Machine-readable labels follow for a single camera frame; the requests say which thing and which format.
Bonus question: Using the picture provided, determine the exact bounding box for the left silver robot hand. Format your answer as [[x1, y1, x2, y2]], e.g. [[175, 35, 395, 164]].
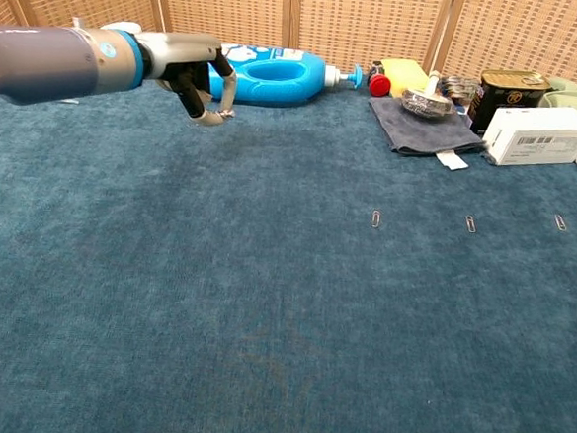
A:
[[130, 30, 241, 129]]

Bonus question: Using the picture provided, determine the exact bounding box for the blue detergent pump bottle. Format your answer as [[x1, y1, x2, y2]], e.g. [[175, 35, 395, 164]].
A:
[[205, 42, 367, 115]]

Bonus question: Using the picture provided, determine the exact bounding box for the wicker folding screen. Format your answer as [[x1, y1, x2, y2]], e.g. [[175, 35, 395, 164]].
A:
[[0, 0, 577, 89]]

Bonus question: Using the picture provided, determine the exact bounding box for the yellow sponge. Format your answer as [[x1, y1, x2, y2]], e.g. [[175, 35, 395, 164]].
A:
[[377, 57, 432, 100]]

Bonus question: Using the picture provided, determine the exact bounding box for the grey folded cloth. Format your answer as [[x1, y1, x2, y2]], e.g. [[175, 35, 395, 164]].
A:
[[364, 93, 489, 173]]

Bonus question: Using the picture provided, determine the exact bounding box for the blue carpet table cover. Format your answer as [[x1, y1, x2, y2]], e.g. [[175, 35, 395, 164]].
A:
[[0, 54, 577, 433]]

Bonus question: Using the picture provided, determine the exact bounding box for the binder clips package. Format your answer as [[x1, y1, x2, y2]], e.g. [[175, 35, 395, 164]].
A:
[[437, 73, 483, 105]]

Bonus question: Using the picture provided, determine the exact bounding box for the black gold tin can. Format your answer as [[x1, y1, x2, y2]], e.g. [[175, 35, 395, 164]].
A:
[[468, 67, 553, 141]]

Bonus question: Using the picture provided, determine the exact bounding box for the white cardboard box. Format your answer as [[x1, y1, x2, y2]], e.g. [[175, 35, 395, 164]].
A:
[[479, 101, 577, 172]]

